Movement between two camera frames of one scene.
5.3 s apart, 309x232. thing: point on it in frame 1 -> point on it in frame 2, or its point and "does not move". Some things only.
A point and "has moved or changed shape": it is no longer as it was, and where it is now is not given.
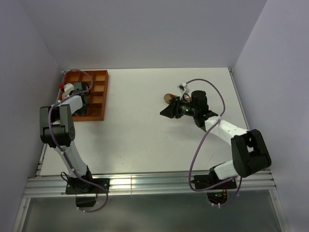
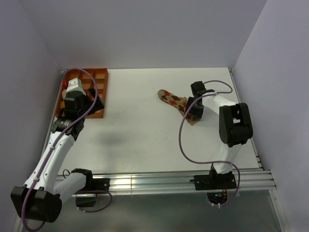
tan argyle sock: [168, 98] has moved or changed shape
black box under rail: [85, 201] does not move
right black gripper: [173, 109] -> [196, 114]
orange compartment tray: [97, 80] does not move
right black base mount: [204, 181] does not move
